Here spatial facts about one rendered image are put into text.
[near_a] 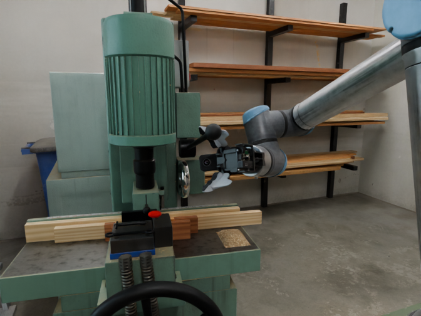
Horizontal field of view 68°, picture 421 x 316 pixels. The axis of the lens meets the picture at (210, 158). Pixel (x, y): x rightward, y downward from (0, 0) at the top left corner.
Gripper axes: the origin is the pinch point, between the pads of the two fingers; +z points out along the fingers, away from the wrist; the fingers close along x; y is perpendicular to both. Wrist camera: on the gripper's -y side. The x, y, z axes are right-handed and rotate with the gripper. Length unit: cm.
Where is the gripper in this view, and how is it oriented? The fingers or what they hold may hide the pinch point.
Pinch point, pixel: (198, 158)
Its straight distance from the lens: 72.5
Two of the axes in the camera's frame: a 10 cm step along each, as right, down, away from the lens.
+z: -6.1, -0.4, -7.9
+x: 0.6, 9.9, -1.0
